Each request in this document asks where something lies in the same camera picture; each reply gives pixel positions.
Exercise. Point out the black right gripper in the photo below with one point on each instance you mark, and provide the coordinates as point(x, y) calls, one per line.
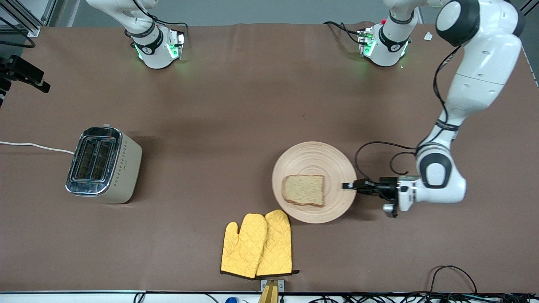
point(4, 71)

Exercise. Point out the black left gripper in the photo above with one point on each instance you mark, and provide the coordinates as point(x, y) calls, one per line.
point(385, 187)

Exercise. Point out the round wooden plate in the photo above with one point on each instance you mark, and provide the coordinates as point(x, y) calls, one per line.
point(311, 158)

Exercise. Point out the brown bread slice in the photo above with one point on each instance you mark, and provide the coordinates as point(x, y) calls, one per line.
point(303, 190)

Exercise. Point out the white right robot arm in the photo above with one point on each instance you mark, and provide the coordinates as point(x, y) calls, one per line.
point(156, 54)

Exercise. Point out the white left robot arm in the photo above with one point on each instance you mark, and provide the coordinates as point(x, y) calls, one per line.
point(476, 84)

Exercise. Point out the beige chrome two-slot toaster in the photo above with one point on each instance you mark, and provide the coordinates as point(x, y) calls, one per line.
point(105, 168)

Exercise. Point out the brown table cover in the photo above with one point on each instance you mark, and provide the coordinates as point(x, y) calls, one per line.
point(337, 126)

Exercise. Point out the yellow quilted oven mitt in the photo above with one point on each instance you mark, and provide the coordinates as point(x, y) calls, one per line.
point(244, 248)
point(278, 244)

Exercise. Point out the small white paper scrap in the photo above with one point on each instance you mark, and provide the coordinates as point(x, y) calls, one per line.
point(428, 36)

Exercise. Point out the small blue cap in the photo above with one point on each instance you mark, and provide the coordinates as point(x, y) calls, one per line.
point(231, 300)

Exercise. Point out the aluminium frame profile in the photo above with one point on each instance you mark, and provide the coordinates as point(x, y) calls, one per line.
point(25, 25)

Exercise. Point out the grey metal bracket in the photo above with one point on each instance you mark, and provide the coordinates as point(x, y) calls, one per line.
point(281, 285)

